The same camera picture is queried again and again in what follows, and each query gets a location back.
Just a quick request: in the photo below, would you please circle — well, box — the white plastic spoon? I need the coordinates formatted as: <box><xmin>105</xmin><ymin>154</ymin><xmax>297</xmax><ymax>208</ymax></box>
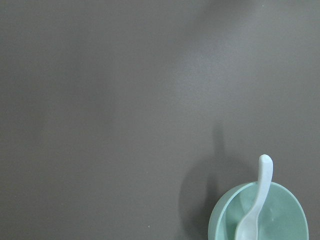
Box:
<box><xmin>234</xmin><ymin>154</ymin><xmax>274</xmax><ymax>240</ymax></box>

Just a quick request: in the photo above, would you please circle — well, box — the mint green bowl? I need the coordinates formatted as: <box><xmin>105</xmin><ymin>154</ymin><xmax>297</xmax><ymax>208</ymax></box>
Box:
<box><xmin>208</xmin><ymin>182</ymin><xmax>309</xmax><ymax>240</ymax></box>

